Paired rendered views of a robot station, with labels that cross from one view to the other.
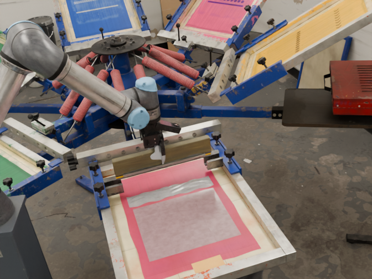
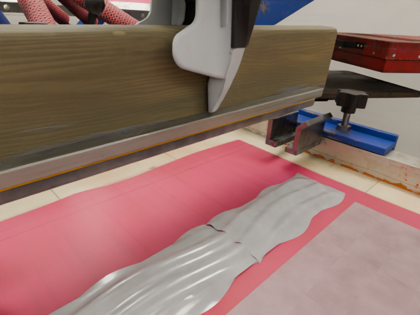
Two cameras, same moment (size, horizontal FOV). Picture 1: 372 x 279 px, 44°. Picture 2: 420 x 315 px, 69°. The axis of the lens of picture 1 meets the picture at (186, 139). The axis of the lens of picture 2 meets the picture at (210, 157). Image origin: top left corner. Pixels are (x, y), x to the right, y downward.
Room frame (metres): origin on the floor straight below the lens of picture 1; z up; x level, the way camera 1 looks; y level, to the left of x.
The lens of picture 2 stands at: (1.33, 0.23, 1.15)
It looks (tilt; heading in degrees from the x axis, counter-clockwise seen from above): 25 degrees down; 328
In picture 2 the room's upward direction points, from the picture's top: 4 degrees clockwise
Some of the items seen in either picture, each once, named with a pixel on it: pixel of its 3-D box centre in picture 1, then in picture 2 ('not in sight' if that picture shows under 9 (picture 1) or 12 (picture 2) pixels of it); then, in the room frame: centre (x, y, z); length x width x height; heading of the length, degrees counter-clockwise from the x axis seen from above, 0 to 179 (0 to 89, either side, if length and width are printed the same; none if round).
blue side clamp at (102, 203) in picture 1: (99, 190); not in sight; (1.55, 0.39, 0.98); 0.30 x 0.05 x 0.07; 13
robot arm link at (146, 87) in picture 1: (146, 93); not in sight; (1.55, 0.13, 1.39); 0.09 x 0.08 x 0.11; 113
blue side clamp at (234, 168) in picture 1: (223, 158); (294, 130); (1.68, -0.16, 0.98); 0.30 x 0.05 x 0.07; 13
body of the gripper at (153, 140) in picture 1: (151, 130); not in sight; (1.55, 0.13, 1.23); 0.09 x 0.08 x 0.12; 103
